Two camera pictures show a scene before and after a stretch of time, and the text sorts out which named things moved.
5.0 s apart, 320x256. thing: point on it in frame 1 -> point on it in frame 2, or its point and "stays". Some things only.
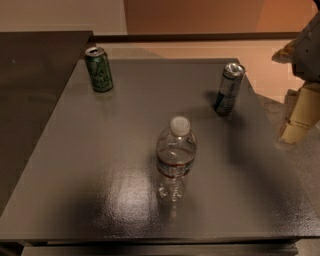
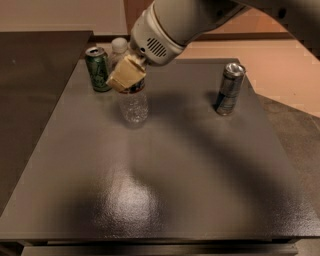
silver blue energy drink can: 229,88 stays
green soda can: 100,69 stays
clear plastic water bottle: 175,158 -> 133,102
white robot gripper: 309,55 -> 149,39
